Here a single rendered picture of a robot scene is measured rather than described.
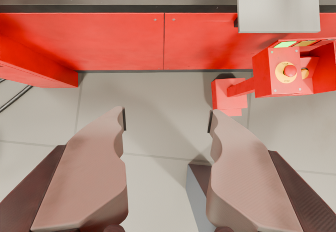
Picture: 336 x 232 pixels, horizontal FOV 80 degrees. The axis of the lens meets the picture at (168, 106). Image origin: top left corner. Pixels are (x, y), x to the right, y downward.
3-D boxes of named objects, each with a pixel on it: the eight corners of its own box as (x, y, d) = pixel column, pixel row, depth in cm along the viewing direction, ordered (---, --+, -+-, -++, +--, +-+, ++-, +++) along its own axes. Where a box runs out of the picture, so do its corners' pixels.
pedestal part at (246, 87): (227, 97, 132) (271, 84, 78) (226, 88, 132) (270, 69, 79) (236, 97, 132) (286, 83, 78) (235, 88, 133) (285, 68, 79)
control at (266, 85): (255, 98, 78) (282, 92, 60) (251, 57, 79) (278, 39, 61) (305, 95, 78) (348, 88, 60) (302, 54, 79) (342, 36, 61)
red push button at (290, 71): (279, 79, 67) (286, 77, 63) (278, 67, 67) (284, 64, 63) (291, 78, 67) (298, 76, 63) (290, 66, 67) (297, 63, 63)
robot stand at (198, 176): (211, 192, 140) (270, 284, 63) (185, 189, 140) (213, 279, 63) (213, 165, 141) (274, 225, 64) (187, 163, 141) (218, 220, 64)
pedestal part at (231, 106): (213, 116, 143) (217, 117, 131) (210, 82, 145) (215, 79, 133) (241, 115, 144) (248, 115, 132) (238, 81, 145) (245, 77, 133)
